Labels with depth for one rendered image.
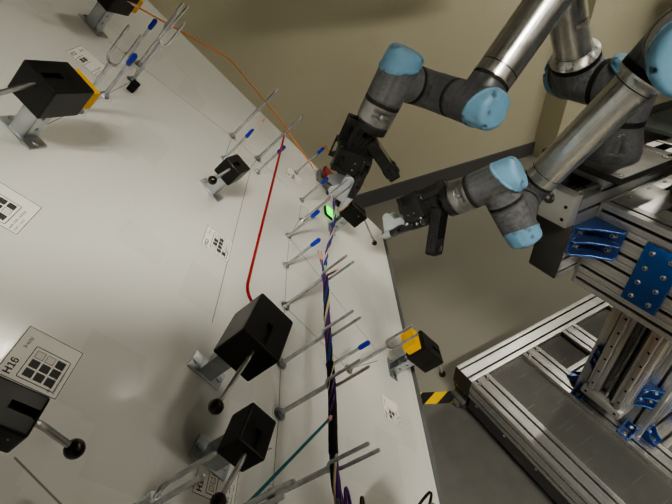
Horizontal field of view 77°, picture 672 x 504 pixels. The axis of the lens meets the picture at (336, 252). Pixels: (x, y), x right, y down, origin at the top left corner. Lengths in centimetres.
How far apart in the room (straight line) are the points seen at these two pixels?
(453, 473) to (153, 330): 150
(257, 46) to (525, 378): 208
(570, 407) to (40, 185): 176
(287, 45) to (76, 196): 215
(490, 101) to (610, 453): 134
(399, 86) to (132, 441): 71
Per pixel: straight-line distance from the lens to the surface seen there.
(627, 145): 127
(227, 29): 250
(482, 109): 82
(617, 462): 182
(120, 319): 49
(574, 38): 123
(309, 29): 267
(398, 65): 85
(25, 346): 44
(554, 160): 102
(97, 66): 82
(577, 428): 184
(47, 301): 47
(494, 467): 190
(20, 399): 35
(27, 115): 58
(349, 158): 90
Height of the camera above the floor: 162
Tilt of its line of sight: 36 degrees down
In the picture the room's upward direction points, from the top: 2 degrees counter-clockwise
